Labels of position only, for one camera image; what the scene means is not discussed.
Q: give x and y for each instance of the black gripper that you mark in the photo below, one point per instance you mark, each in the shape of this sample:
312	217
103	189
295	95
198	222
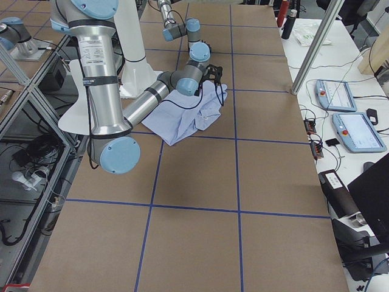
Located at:
220	98

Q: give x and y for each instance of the blue striped button shirt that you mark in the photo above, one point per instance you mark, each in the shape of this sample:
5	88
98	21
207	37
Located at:
180	116

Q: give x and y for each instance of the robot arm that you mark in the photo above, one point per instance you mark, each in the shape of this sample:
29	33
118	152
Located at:
174	29
99	53

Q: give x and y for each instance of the black water bottle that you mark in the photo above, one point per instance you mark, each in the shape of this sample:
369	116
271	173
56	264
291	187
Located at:
288	25

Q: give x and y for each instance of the red cylinder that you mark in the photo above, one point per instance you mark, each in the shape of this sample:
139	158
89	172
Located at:
282	12

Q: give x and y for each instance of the upper teach pendant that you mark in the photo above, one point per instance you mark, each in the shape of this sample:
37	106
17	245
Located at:
335	96

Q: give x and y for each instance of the teach pendant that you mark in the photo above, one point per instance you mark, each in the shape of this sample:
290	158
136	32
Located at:
357	133
335	96

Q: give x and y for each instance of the lower teach pendant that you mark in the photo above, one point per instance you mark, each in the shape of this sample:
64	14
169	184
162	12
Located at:
357	133

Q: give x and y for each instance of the black cylinder device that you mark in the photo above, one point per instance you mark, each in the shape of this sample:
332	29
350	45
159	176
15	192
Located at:
337	194

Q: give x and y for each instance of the black monitor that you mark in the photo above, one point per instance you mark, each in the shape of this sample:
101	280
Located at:
370	194

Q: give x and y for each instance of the aluminium frame post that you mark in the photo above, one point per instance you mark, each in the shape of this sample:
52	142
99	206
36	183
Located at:
323	29

